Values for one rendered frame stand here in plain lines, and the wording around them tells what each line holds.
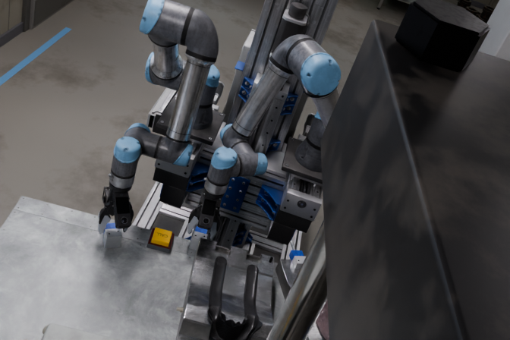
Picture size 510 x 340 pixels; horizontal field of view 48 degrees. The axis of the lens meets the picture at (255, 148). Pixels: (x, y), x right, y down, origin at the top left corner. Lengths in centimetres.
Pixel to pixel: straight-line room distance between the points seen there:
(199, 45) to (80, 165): 197
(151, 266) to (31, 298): 38
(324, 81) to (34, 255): 104
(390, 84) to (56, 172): 300
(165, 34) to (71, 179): 185
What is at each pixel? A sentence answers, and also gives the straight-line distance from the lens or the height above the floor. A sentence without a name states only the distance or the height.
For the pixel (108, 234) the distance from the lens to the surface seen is 194.
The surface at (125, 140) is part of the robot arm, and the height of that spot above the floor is 120.
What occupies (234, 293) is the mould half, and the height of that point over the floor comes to 88.
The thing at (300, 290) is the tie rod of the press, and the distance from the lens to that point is 93.
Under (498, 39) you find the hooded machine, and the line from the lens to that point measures 666.
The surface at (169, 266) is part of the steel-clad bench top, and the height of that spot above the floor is 80.
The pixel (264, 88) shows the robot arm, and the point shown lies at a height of 138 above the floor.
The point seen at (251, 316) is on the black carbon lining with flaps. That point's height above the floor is 92.
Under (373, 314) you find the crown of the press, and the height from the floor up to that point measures 190.
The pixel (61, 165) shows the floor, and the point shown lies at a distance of 354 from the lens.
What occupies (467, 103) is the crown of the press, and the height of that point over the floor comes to 201.
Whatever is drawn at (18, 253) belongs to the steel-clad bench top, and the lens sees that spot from 194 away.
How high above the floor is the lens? 223
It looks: 33 degrees down
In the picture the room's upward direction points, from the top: 20 degrees clockwise
